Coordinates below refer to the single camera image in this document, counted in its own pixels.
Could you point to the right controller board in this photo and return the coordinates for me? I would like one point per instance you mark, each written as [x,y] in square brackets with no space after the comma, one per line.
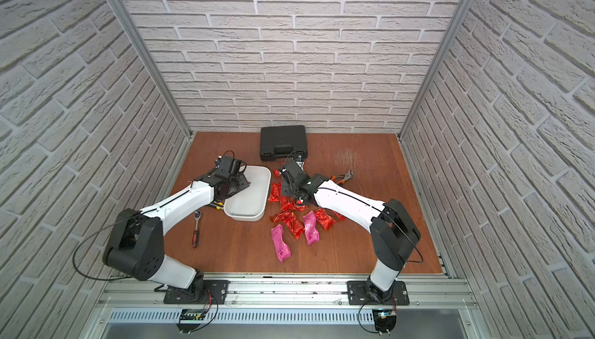
[384,321]

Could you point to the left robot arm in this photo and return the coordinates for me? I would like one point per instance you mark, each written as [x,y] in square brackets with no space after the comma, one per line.
[136,242]

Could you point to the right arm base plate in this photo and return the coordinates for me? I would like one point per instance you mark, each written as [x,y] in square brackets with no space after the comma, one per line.
[365,293]

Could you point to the controller board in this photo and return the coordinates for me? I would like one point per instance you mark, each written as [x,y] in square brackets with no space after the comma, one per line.
[384,321]
[191,320]

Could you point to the red tea bags in box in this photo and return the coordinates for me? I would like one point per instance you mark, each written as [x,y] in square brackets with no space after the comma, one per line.
[275,193]

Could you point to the aluminium front rail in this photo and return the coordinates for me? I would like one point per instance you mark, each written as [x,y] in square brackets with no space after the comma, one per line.
[245,291]

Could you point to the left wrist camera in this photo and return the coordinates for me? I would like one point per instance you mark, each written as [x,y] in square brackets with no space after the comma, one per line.
[228,166]

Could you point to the red handled ratchet wrench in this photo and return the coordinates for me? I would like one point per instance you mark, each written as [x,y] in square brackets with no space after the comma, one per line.
[196,232]

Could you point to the orange handled pliers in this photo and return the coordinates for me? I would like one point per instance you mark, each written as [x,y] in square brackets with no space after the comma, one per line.
[341,179]

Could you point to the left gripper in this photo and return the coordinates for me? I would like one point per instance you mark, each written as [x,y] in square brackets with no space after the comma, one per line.
[239,184]

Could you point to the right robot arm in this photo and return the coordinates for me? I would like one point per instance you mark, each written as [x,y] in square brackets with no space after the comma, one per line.
[392,230]

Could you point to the yellow black utility knife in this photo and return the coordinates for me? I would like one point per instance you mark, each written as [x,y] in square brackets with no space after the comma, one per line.
[214,206]

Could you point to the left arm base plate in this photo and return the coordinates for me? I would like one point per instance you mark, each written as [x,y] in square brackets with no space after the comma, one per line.
[199,292]

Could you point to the pink tea bag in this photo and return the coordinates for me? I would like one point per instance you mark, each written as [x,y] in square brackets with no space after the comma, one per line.
[311,233]
[282,250]

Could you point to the black plastic tool case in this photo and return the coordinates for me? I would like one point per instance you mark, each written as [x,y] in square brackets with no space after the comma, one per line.
[280,142]

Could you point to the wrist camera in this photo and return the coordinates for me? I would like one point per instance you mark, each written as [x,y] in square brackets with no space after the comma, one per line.
[228,166]
[291,169]

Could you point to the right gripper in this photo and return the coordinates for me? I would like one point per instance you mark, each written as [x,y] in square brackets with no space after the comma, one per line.
[285,189]

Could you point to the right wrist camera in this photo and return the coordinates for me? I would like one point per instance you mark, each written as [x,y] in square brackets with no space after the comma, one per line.
[291,169]

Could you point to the left controller board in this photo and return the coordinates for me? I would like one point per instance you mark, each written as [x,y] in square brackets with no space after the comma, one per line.
[191,320]

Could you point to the white storage box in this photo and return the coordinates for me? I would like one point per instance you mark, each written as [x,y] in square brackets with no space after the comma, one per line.
[249,204]

